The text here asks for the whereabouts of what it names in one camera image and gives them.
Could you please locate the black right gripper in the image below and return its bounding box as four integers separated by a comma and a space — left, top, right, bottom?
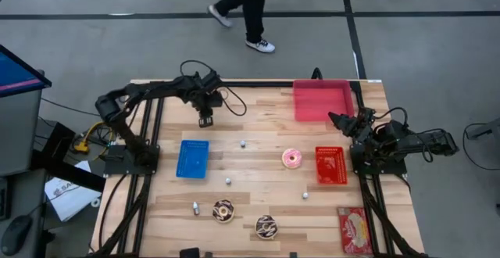
327, 107, 378, 144

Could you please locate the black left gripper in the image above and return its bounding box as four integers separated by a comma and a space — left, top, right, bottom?
186, 70, 224, 129

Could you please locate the pink frosted toy donut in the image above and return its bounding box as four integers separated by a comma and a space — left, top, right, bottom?
281, 147, 303, 170

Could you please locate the chocolate frosted toy donut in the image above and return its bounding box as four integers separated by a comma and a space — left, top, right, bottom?
254, 214, 279, 240
212, 199, 236, 224

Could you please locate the red snack package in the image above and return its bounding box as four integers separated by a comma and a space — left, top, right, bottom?
337, 206, 374, 256

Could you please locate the pink translucent plastic bin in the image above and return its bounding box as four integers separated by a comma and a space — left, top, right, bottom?
292, 79, 355, 123

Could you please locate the red plastic basket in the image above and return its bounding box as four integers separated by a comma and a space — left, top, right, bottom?
314, 145, 348, 185

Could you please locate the blue plastic basket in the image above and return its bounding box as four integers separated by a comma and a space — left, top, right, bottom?
175, 139, 210, 180

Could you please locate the person's white shoe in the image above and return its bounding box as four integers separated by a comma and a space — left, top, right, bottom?
206, 4, 234, 29
245, 38, 277, 54

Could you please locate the walking person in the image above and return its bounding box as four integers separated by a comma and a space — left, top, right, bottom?
206, 0, 277, 54

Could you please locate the grey floor object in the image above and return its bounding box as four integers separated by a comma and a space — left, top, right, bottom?
464, 116, 500, 141

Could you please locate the black equipment box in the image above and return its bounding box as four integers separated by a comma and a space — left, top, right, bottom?
37, 119, 77, 161

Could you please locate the white printed paper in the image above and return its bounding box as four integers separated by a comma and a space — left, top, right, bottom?
44, 159, 103, 223

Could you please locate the blue screen monitor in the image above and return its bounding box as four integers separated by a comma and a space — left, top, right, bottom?
0, 45, 53, 99

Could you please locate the black keyboard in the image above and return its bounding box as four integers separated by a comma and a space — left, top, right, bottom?
0, 177, 12, 220

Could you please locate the black computer mouse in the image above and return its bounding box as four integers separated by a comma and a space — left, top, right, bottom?
0, 214, 34, 257

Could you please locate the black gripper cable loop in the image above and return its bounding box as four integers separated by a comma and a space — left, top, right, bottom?
179, 59, 248, 117

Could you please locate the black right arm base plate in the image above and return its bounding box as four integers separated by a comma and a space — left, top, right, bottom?
349, 144, 408, 176

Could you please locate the black aluminium table frame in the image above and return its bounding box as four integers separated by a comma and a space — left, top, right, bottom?
91, 78, 427, 258

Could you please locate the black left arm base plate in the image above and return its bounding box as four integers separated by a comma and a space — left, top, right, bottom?
103, 144, 161, 176

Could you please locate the black floor cable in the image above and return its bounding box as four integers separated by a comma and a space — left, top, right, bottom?
462, 123, 500, 172

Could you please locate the yellow cable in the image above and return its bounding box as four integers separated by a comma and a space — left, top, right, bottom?
72, 120, 116, 156

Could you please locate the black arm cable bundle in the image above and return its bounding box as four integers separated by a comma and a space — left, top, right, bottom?
97, 174, 130, 251

